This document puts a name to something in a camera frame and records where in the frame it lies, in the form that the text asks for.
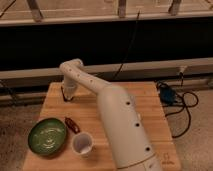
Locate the black floor cable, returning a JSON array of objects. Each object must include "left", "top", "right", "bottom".
[{"left": 155, "top": 71, "right": 200, "bottom": 139}]

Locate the white plastic cup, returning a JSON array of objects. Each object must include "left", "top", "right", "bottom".
[{"left": 71, "top": 132, "right": 93, "bottom": 157}]

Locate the green bowl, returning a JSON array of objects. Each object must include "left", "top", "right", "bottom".
[{"left": 28, "top": 118, "right": 67, "bottom": 156}]

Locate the blue power adapter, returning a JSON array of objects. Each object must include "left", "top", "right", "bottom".
[{"left": 160, "top": 88, "right": 175, "bottom": 104}]

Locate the black eraser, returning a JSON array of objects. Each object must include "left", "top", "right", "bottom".
[{"left": 61, "top": 86, "right": 74, "bottom": 102}]

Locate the black hanging cable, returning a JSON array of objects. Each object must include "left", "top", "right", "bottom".
[{"left": 112, "top": 11, "right": 141, "bottom": 81}]

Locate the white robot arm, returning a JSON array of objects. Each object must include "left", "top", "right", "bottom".
[{"left": 60, "top": 59, "right": 163, "bottom": 171}]

